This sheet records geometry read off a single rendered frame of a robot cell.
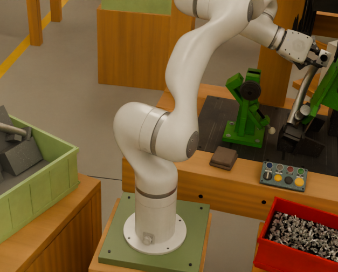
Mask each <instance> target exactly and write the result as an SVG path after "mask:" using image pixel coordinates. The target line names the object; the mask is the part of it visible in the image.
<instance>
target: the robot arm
mask: <svg viewBox="0 0 338 272"><path fill-rule="evenodd" d="M174 3H175V5H176V7H177V8H178V9H179V11H180V12H182V13H184V14H186V15H188V16H192V17H196V18H200V19H204V20H207V21H209V22H207V23H206V24H204V25H203V26H201V27H199V28H197V29H194V30H192V31H190V32H187V33H186V34H184V35H183V36H182V37H181V38H180V39H179V40H178V41H177V43H176V45H175V47H174V49H173V51H172V54H171V56H170V58H169V61H168V64H167V68H166V71H165V82H166V85H167V87H168V89H169V91H170V93H171V94H172V96H173V97H174V100H175V108H174V110H173V111H172V112H169V111H166V110H163V109H160V108H157V107H154V106H151V105H148V104H144V103H139V102H130V103H126V104H124V105H123V106H122V107H121V108H120V109H119V110H118V111H117V113H116V115H115V117H114V121H113V134H114V138H115V141H116V143H117V145H118V147H119V149H120V150H121V152H122V154H123V155H124V156H125V158H126V159H127V161H128V162H129V164H130V165H131V167H132V168H133V170H134V173H135V213H134V214H132V215H131V216H130V217H129V218H128V219H127V220H126V222H125V224H124V227H123V235H124V238H125V240H126V242H127V243H128V244H129V246H130V247H132V248H133V249H134V250H136V251H138V252H140V253H143V254H147V255H163V254H167V253H171V252H172V251H174V250H176V249H177V248H179V247H180V246H181V245H182V244H183V242H184V240H185V238H186V235H187V228H186V225H185V223H184V221H183V220H182V218H181V217H180V216H179V215H177V214H176V202H177V184H178V172H177V168H176V166H175V164H174V163H173V162H182V161H186V160H188V159H190V158H191V157H192V156H193V154H194V153H195V151H196V149H197V146H198V142H199V127H198V116H197V96H198V90H199V86H200V83H201V80H202V76H203V74H204V71H205V69H206V67H207V65H208V62H209V60H210V58H211V56H212V54H213V53H214V51H215V50H216V49H217V48H218V47H219V46H221V45H222V44H223V43H225V42H227V41H228V40H229V39H231V38H233V37H235V36H236V35H238V34H240V35H242V36H244V37H246V38H248V39H250V40H252V41H254V42H256V43H258V44H261V45H263V46H265V47H267V48H269V49H271V50H274V49H275V50H276V53H278V54H279V55H280V56H282V57H283V58H285V59H287V60H288V61H290V62H291V63H293V64H295V65H296V66H297V68H298V69H299V70H301V69H303V68H304V67H305V66H308V65H313V66H315V67H317V68H322V67H323V66H321V65H318V64H316V60H312V59H310V58H308V57H307V55H308V53H309V51H312V52H314V53H315V54H316V55H317V56H319V53H320V50H319V48H318V46H317V44H316V41H315V37H314V36H308V35H305V34H303V33H300V32H297V31H294V30H290V29H287V30H286V31H285V29H284V28H282V27H280V26H278V25H276V24H274V23H273V20H274V18H275V16H276V13H277V9H278V5H277V0H174ZM303 62H304V63H303ZM301 63H303V64H302V65H301Z"/></svg>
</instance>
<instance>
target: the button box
mask: <svg viewBox="0 0 338 272"><path fill-rule="evenodd" d="M267 163H268V161H264V162H263V166H262V170H261V176H260V181H259V183H260V184H263V185H269V186H274V187H279V188H284V189H290V190H293V191H298V192H304V191H305V187H306V180H307V173H308V169H305V168H302V169H303V170H304V173H303V174H299V173H298V169H300V168H299V167H294V166H291V167H293V171H292V172H289V171H288V170H287V168H288V167H289V166H288V165H283V164H278V163H273V162H270V163H272V165H273V166H272V167H271V168H268V167H267V166H266V165H267ZM278 165H282V166H283V169H282V170H278V169H277V166H278ZM266 172H270V173H271V175H272V177H271V178H270V179H269V180H266V179H265V178H264V173H266ZM277 174H279V175H281V177H282V179H281V181H279V182H277V181H275V179H274V177H275V175H277ZM287 176H290V177H291V178H292V182H291V183H286V182H285V178H286V177H287ZM297 178H302V179H303V181H304V183H303V185H302V186H300V187H299V186H297V185H296V184H295V180H296V179H297Z"/></svg>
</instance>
